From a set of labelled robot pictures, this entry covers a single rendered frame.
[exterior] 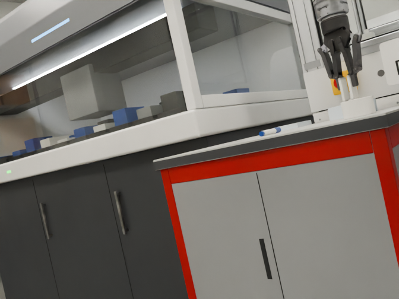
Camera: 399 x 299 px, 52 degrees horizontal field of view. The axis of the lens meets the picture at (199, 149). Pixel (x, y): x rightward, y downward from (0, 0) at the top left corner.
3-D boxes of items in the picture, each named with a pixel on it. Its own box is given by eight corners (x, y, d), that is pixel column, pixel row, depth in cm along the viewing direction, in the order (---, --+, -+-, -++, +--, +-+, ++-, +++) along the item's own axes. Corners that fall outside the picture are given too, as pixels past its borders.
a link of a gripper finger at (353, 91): (351, 75, 116) (354, 74, 116) (357, 99, 116) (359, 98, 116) (345, 75, 114) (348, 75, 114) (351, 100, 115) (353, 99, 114)
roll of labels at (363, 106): (382, 111, 92) (378, 94, 92) (352, 118, 91) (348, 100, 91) (366, 114, 99) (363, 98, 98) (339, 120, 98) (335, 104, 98)
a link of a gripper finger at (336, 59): (332, 39, 115) (328, 40, 116) (336, 79, 116) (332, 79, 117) (340, 38, 118) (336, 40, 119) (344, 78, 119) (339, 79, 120)
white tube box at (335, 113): (355, 115, 114) (352, 102, 114) (329, 121, 121) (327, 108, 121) (377, 110, 122) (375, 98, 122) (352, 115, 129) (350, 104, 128)
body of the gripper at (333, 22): (313, 23, 117) (319, 55, 117) (338, 12, 110) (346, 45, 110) (328, 24, 122) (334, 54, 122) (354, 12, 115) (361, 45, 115)
